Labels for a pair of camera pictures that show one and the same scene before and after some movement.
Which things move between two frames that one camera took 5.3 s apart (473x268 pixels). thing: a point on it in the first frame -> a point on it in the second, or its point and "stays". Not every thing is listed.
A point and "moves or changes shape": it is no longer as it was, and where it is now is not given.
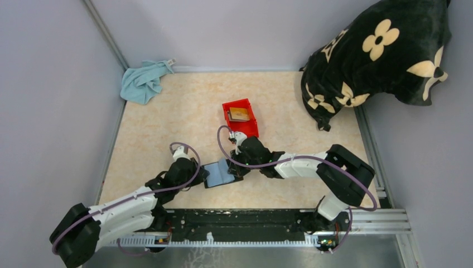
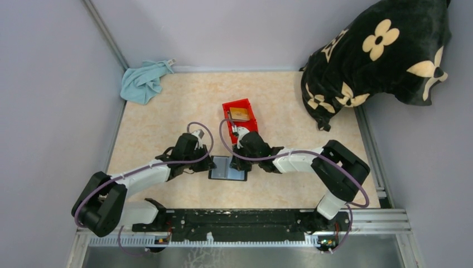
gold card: x=239 y=113 stays
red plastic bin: x=250 y=128 stays
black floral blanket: x=399 y=47 stays
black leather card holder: x=218 y=174 moves or changes shape
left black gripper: x=202 y=174 -> x=205 y=165
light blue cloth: x=139 y=84 stays
